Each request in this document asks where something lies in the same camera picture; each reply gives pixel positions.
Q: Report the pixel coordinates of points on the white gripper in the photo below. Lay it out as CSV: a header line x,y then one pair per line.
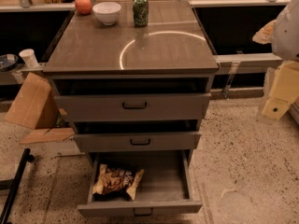
x,y
287,36

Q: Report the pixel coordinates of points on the brown chip bag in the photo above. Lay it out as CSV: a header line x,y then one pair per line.
x,y
115,179

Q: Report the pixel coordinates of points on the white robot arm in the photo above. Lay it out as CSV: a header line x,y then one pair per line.
x,y
285,44

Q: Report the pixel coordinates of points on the top grey drawer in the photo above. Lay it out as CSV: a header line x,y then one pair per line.
x,y
133,107

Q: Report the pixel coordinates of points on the grey drawer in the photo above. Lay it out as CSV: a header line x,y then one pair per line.
x,y
165,188
112,142
133,107

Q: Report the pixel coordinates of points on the middle grey drawer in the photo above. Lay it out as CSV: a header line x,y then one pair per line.
x,y
112,142

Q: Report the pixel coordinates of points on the grey drawer cabinet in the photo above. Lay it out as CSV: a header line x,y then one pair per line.
x,y
168,56

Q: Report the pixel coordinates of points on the bottom grey drawer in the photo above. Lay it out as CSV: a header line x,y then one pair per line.
x,y
165,188

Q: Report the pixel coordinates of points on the green soda can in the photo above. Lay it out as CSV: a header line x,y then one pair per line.
x,y
141,12

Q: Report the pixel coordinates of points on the white bowl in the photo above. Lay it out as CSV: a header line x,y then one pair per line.
x,y
107,12

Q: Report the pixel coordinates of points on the red apple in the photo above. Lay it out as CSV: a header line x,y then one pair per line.
x,y
83,7

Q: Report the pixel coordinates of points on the flat cardboard piece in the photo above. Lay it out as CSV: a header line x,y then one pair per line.
x,y
47,135

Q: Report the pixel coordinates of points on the standing cardboard sheet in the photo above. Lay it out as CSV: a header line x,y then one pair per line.
x,y
34,106

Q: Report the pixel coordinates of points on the white paper cup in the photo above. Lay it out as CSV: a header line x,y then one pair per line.
x,y
28,56

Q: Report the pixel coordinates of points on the black metal stand leg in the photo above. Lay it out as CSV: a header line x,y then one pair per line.
x,y
13,184

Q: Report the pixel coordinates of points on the dark round plate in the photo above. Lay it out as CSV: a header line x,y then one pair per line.
x,y
8,62

